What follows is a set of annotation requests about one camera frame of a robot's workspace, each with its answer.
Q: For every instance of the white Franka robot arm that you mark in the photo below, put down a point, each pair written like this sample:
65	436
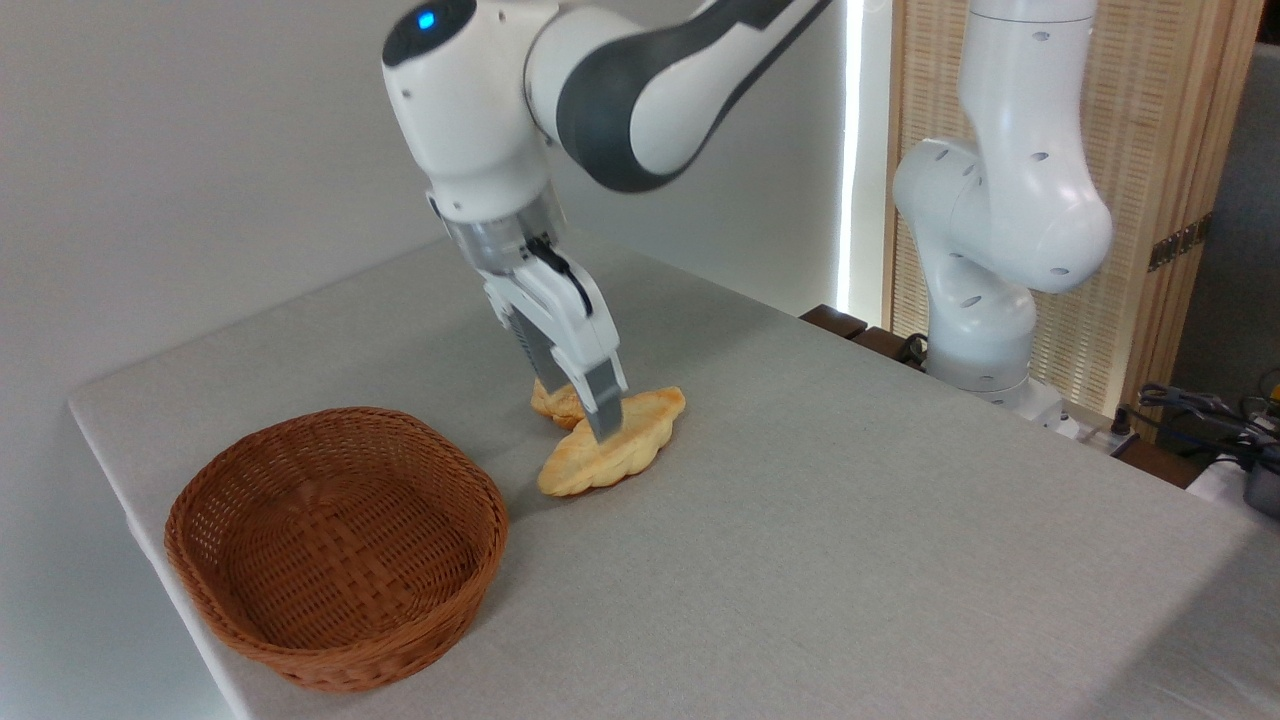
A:
1000	200

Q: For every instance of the dark metal screen hinge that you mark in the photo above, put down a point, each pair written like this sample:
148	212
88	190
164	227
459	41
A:
1180	242

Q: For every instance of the wooden rattan folding screen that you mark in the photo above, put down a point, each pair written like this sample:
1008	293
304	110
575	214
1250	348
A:
1150	100

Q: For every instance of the brown wicker basket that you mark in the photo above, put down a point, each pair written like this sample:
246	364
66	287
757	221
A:
330	540

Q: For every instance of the small round bread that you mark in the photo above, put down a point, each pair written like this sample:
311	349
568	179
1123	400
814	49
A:
560	405

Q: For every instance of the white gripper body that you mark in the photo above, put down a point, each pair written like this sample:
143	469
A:
560	310

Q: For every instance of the dark brown wooden board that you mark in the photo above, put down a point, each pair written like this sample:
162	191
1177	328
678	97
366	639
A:
835	320
885	345

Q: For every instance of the white power strip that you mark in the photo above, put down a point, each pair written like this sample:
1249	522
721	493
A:
1095	435

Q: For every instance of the long braided bread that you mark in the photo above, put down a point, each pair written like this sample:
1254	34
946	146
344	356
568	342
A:
650	420

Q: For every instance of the grey tablecloth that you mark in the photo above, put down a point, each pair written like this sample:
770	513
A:
800	550

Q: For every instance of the grey box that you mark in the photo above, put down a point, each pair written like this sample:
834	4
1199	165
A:
1265	492

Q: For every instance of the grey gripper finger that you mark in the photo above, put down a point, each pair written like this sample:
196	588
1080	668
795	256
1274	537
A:
535	350
605	400

